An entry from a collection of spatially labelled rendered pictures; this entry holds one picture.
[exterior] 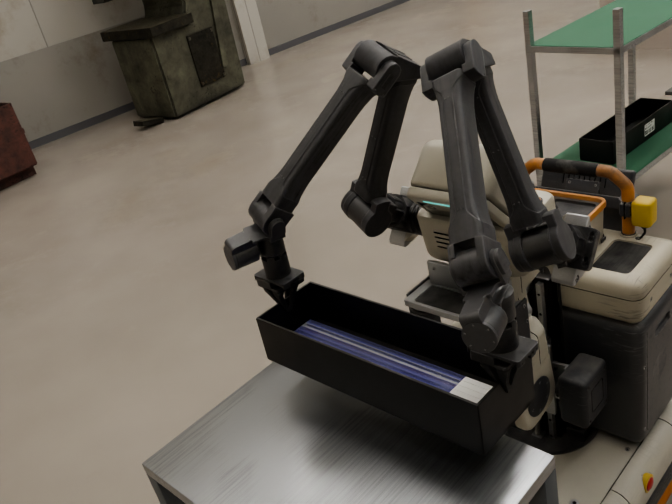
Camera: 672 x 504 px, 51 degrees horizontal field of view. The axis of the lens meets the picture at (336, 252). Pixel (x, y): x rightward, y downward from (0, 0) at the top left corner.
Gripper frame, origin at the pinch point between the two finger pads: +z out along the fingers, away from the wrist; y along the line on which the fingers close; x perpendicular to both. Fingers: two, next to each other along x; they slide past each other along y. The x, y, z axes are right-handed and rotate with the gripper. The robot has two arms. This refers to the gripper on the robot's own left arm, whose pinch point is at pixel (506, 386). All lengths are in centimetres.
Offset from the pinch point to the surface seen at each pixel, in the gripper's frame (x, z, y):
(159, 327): 48, 93, -240
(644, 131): 244, 51, -77
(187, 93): 305, 67, -562
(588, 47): 198, -3, -81
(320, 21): 587, 65, -645
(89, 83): 262, 45, -675
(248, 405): -18, 15, -57
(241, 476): -32, 16, -41
